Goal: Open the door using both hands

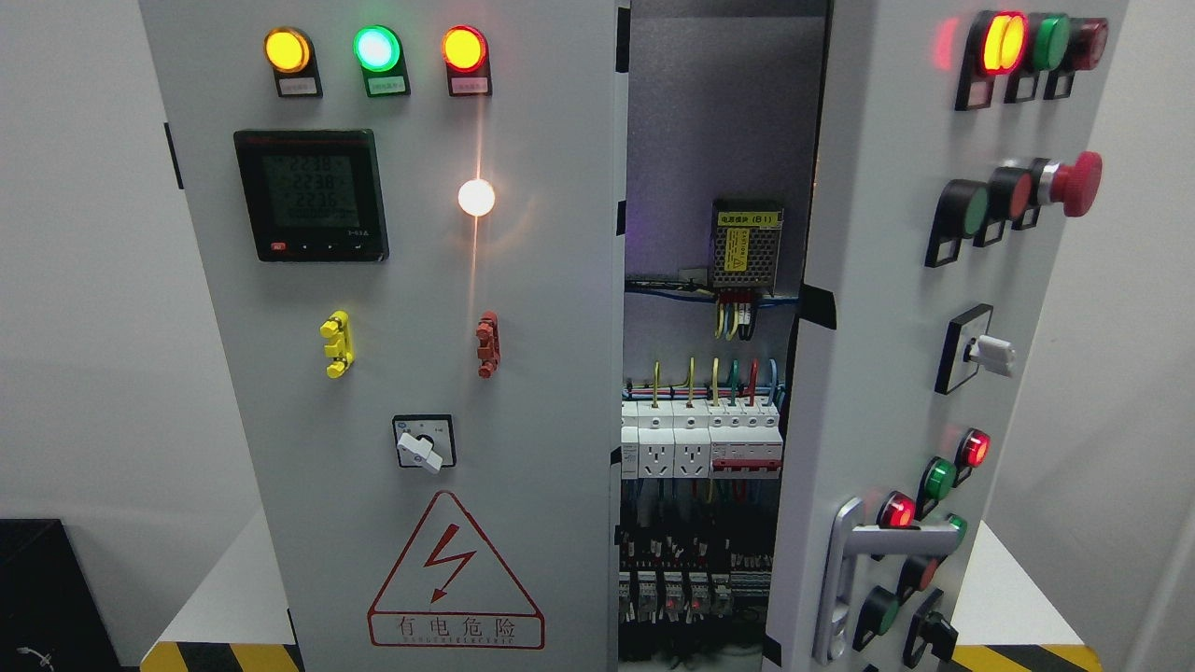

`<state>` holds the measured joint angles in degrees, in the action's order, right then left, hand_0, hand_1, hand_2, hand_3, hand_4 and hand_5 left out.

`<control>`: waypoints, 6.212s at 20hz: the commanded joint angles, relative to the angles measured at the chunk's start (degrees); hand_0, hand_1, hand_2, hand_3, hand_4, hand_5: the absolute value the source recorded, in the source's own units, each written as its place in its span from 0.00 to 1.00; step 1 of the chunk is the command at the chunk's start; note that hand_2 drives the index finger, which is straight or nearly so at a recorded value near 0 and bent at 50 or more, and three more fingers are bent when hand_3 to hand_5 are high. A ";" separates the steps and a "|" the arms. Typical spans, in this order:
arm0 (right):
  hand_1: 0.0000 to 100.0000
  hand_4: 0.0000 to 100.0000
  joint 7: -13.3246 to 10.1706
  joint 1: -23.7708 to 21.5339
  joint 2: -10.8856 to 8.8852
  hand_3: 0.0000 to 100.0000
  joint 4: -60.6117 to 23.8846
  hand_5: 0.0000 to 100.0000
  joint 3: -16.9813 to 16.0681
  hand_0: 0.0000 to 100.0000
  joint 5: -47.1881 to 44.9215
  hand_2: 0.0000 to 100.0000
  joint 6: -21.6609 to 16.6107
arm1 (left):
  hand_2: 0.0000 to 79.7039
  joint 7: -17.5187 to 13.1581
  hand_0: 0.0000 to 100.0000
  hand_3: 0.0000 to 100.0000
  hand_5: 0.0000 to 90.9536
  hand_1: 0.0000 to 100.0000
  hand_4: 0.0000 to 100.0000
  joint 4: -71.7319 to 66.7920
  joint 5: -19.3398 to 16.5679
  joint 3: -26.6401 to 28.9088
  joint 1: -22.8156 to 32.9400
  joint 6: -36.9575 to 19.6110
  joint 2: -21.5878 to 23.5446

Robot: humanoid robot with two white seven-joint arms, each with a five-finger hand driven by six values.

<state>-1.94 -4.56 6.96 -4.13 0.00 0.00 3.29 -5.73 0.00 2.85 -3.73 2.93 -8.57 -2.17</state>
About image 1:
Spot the red electric hazard sign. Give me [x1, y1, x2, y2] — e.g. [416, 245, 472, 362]
[368, 490, 545, 650]

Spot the black digital power meter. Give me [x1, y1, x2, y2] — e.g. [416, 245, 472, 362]
[233, 129, 388, 262]

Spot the white selector switch right door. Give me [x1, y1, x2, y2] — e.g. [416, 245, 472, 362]
[934, 303, 1017, 395]

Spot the green indicator light left door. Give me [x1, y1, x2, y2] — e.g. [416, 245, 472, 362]
[353, 24, 411, 97]

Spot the grey cabinet door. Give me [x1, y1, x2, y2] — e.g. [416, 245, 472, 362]
[761, 1, 1128, 671]
[140, 1, 626, 671]

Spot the red emergency stop button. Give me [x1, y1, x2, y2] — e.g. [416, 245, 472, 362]
[1029, 149, 1103, 216]

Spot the black box at left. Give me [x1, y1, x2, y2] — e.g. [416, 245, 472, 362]
[1, 519, 122, 671]

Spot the white socket breaker row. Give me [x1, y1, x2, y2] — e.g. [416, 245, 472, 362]
[620, 399, 782, 479]

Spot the yellow terminal connector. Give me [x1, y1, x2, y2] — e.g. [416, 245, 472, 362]
[319, 310, 355, 379]

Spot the white rotary selector switch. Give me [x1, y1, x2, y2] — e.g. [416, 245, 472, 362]
[392, 415, 456, 475]

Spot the red indicator light left door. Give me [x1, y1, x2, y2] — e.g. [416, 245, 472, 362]
[443, 24, 494, 94]

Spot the perforated metal power supply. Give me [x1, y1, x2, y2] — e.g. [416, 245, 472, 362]
[709, 197, 784, 292]

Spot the white glowing indicator light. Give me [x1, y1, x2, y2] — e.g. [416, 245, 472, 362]
[456, 177, 496, 216]

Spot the red terminal connector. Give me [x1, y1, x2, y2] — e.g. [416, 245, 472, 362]
[474, 311, 502, 379]

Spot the lower relay terminal row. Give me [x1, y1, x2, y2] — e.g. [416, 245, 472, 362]
[613, 526, 774, 623]

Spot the yellow indicator light left door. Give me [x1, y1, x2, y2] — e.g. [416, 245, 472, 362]
[263, 26, 323, 98]

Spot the silver door handle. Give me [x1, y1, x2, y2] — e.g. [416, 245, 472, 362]
[811, 497, 962, 666]

